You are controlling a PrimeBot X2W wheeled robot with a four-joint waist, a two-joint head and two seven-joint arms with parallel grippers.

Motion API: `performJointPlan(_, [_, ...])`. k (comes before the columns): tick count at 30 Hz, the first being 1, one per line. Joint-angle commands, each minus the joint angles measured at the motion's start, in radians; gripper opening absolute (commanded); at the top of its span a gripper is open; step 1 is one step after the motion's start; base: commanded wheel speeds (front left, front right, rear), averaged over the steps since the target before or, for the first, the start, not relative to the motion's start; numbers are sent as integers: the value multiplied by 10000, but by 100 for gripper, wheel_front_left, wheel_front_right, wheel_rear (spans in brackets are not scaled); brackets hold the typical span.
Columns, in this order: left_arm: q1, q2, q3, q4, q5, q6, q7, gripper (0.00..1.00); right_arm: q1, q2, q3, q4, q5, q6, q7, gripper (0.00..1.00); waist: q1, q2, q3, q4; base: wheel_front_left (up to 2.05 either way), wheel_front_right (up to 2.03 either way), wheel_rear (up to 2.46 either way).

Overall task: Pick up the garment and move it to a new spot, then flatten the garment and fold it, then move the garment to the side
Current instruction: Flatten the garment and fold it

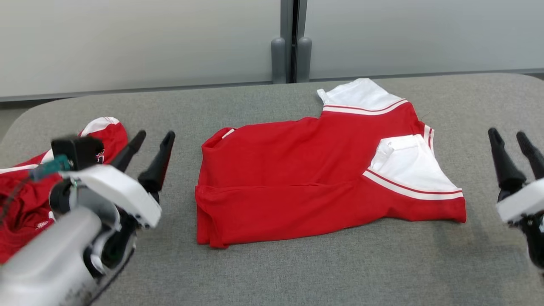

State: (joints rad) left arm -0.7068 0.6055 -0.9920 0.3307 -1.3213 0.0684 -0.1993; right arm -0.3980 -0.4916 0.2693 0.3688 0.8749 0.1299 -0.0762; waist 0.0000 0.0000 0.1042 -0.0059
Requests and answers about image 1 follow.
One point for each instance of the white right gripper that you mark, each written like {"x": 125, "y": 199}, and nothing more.
{"x": 525, "y": 202}

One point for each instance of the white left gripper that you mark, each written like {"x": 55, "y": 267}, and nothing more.
{"x": 123, "y": 197}

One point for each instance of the red garment with white trim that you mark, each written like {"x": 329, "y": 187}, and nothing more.
{"x": 21, "y": 199}

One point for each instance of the red shirt with white sleeves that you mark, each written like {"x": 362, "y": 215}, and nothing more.
{"x": 276, "y": 178}

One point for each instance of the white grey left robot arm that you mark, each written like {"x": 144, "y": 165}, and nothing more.
{"x": 46, "y": 259}

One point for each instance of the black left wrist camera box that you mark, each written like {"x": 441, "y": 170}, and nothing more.
{"x": 78, "y": 151}

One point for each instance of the grey wall base rail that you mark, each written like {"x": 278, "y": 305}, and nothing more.
{"x": 425, "y": 74}
{"x": 127, "y": 90}

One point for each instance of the grey rounded post base cap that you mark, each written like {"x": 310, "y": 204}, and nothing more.
{"x": 278, "y": 61}
{"x": 304, "y": 61}

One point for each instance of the grey metal partition post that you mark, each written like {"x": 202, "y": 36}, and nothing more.
{"x": 293, "y": 34}

